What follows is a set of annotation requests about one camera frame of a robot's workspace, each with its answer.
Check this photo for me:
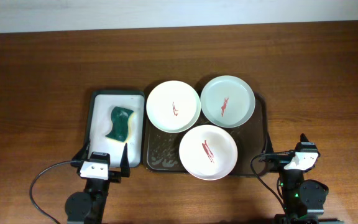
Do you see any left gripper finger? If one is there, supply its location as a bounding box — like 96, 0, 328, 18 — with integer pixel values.
120, 143, 131, 177
70, 141, 90, 167

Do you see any green and yellow sponge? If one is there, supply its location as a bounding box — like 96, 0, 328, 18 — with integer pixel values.
106, 106, 134, 142

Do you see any white pinkish plate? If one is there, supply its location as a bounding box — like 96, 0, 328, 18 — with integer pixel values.
179, 125, 238, 180

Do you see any cream plate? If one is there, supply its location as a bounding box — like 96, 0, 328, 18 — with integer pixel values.
146, 80, 201, 133

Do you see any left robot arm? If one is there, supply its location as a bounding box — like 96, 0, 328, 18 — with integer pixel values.
65, 141, 131, 224

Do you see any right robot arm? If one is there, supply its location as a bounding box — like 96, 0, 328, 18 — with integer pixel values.
260, 133, 343, 224

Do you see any large brown plastic tray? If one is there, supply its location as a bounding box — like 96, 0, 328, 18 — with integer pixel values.
142, 93, 268, 177

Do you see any small soapy water tray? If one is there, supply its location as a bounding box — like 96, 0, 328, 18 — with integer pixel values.
84, 90, 145, 168

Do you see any pale green plate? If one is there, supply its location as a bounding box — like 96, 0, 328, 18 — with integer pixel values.
200, 75, 256, 128

